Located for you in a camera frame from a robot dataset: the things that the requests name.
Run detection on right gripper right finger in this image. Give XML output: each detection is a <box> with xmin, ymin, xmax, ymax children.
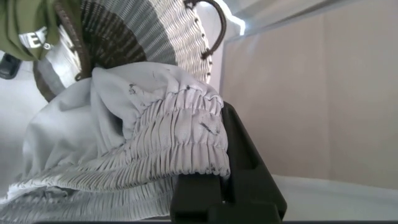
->
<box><xmin>220</xmin><ymin>101</ymin><xmax>287</xmax><ymax>223</ymax></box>

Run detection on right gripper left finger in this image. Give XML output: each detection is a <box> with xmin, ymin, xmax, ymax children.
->
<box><xmin>170</xmin><ymin>174</ymin><xmax>223</xmax><ymax>223</ymax></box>

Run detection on pale grey shorts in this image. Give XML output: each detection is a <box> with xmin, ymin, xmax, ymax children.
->
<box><xmin>0</xmin><ymin>61</ymin><xmax>231</xmax><ymax>224</ymax></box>

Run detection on white laundry basket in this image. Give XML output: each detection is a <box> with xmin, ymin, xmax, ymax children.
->
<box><xmin>32</xmin><ymin>0</ymin><xmax>228</xmax><ymax>103</ymax></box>

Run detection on white curtain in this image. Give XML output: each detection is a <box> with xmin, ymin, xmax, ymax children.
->
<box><xmin>224</xmin><ymin>0</ymin><xmax>340</xmax><ymax>24</ymax></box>

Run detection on green garment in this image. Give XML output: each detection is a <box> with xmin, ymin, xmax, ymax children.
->
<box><xmin>0</xmin><ymin>0</ymin><xmax>62</xmax><ymax>62</ymax></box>

